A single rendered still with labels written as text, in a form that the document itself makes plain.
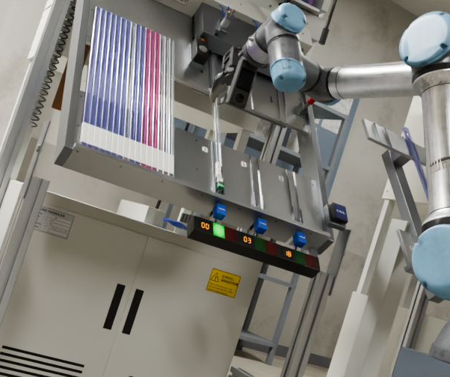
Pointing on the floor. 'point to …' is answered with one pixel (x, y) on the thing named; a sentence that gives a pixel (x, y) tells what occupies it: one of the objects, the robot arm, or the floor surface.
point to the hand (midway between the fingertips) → (216, 102)
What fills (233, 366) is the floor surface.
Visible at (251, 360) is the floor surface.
